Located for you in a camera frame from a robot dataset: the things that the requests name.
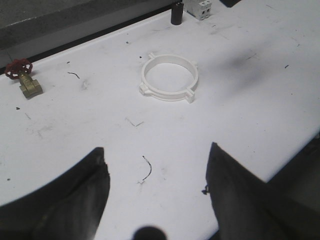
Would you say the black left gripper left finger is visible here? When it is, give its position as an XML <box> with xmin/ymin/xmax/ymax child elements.
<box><xmin>0</xmin><ymin>147</ymin><xmax>110</xmax><ymax>240</ymax></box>

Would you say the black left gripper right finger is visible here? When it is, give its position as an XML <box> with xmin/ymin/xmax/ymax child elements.
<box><xmin>205</xmin><ymin>142</ymin><xmax>320</xmax><ymax>240</ymax></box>

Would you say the white half pipe clamp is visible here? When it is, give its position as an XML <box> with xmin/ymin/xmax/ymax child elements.
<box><xmin>139</xmin><ymin>52</ymin><xmax>199</xmax><ymax>104</ymax></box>
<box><xmin>146</xmin><ymin>54</ymin><xmax>198</xmax><ymax>93</ymax></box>

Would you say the brass valve red handwheel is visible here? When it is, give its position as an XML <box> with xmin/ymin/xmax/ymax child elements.
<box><xmin>4</xmin><ymin>58</ymin><xmax>43</xmax><ymax>99</ymax></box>

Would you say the grey stone counter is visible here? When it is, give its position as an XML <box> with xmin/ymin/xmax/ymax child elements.
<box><xmin>0</xmin><ymin>0</ymin><xmax>172</xmax><ymax>68</ymax></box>

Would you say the dark brown cylindrical capacitor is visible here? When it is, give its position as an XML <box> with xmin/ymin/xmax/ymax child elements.
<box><xmin>170</xmin><ymin>1</ymin><xmax>184</xmax><ymax>26</ymax></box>

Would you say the white circuit breaker red switch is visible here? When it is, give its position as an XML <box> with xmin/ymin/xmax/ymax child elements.
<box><xmin>183</xmin><ymin>0</ymin><xmax>212</xmax><ymax>20</ymax></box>

